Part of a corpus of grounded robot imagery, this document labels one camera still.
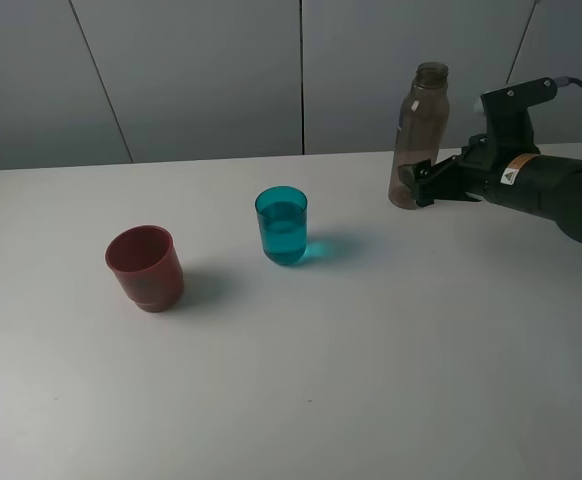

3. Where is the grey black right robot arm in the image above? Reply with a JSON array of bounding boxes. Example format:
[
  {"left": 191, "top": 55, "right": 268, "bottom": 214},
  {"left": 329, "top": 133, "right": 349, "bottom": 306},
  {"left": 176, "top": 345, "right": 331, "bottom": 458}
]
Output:
[{"left": 398, "top": 134, "right": 582, "bottom": 243}]

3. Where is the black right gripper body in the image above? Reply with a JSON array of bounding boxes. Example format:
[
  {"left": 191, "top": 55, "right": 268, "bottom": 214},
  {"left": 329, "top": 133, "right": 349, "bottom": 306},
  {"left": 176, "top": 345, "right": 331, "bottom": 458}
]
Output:
[{"left": 453, "top": 132, "right": 542, "bottom": 204}]

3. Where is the brown translucent water bottle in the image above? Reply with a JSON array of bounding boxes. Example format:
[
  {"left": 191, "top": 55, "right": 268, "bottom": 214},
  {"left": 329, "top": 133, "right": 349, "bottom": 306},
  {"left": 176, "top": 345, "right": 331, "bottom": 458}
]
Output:
[{"left": 388, "top": 62, "right": 450, "bottom": 210}]

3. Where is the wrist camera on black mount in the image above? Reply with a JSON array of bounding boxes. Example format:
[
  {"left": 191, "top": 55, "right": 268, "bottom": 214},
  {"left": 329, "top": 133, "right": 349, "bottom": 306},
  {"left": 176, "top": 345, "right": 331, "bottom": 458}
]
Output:
[{"left": 480, "top": 77, "right": 558, "bottom": 155}]

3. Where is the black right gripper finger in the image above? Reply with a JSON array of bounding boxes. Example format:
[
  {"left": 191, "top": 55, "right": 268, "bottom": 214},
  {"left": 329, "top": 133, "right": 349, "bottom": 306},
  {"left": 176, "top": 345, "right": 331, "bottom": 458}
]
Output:
[{"left": 401, "top": 155, "right": 476, "bottom": 207}]

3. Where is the red plastic cup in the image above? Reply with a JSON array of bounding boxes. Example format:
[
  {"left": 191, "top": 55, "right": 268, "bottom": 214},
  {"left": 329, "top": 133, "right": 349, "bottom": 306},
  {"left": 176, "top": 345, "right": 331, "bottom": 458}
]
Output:
[{"left": 105, "top": 225, "right": 185, "bottom": 313}]

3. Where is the teal translucent plastic cup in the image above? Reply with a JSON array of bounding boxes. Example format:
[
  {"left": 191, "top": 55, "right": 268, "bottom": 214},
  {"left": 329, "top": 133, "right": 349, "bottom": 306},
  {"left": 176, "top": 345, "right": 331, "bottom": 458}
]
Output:
[{"left": 255, "top": 186, "right": 308, "bottom": 266}]

